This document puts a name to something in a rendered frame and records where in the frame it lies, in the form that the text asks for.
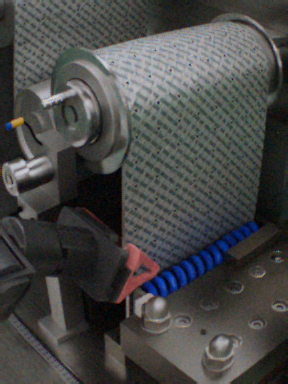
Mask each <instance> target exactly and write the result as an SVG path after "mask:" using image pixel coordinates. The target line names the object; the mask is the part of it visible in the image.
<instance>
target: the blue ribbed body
mask: <svg viewBox="0 0 288 384"><path fill-rule="evenodd" d="M261 228H262V226H261V225H260V224H256V223H254V222H252V221H250V222H247V223H246V225H245V226H242V227H240V228H239V229H238V230H234V231H232V232H231V234H230V235H226V236H224V238H223V240H217V241H216V243H215V245H210V246H208V247H207V248H206V251H204V250H202V251H200V252H199V253H198V254H197V255H193V256H190V258H189V261H187V260H184V261H182V262H181V263H180V265H179V267H178V266H173V267H172V269H171V271H164V272H162V274H161V276H160V277H154V278H153V279H152V280H151V283H150V282H144V283H142V291H143V292H146V293H147V294H148V293H152V294H153V295H154V296H161V297H166V296H168V295H170V294H171V293H173V292H175V291H176V290H179V289H180V288H182V287H183V286H185V285H187V284H188V283H190V282H192V281H193V280H196V279H197V278H199V277H201V276H202V275H204V274H205V273H206V272H208V271H209V270H211V269H213V268H214V267H216V266H217V265H220V264H222V263H223V262H224V259H225V252H226V251H227V250H229V249H230V248H231V247H233V246H234V245H236V244H238V243H239V242H240V241H242V240H243V239H245V238H246V237H247V236H249V235H251V234H253V233H255V232H257V231H258V230H259V229H261Z"/></svg>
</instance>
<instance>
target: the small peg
mask: <svg viewBox="0 0 288 384"><path fill-rule="evenodd" d="M64 96H65V95H64V94H63V93H59V94H57V95H53V96H51V97H47V98H46V99H42V100H40V103H39V109H40V110H41V111H42V112H46V111H48V110H51V109H54V108H57V107H59V106H62V105H64V104H65V97H64Z"/></svg>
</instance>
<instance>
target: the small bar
mask: <svg viewBox="0 0 288 384"><path fill-rule="evenodd" d="M281 232H282V229H281V228H280V227H278V226H276V225H274V224H273V223H272V222H269V223H268V224H266V225H265V226H264V227H262V228H261V229H259V230H258V231H257V232H255V233H253V234H251V235H249V236H247V237H246V238H245V239H243V240H242V241H240V242H239V243H238V244H236V245H234V246H233V247H231V248H230V249H229V250H227V251H226V252H225V259H224V262H226V263H228V264H229V265H230V266H231V267H234V268H235V269H238V268H239V267H241V266H243V265H244V264H245V263H246V262H248V261H249V260H251V259H253V258H255V257H256V256H257V255H259V254H260V253H262V252H263V251H264V250H266V249H267V248H269V246H271V245H273V244H274V243H275V242H276V241H278V240H280V237H281Z"/></svg>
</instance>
